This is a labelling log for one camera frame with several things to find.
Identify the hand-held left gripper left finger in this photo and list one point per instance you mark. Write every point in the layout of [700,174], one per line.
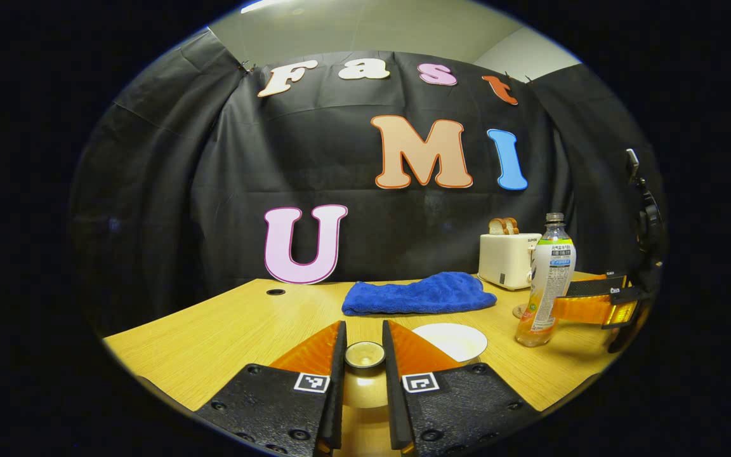
[338,381]

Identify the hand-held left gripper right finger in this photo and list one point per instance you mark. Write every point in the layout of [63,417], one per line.
[393,393]

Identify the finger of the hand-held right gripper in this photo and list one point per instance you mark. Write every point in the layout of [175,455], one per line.
[594,285]
[581,309]

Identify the plastic water bottle orange label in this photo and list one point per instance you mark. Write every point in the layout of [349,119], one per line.
[546,285]

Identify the cream ceramic teacup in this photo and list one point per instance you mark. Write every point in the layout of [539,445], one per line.
[454,339]

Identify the cream toaster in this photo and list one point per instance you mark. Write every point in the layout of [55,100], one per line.
[505,260]

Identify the blue towel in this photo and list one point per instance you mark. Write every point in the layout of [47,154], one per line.
[416,295]

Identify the toast bread slice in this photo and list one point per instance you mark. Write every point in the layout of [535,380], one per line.
[512,225]
[497,226]

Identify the black backdrop cloth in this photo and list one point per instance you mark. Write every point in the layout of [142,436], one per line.
[213,178]

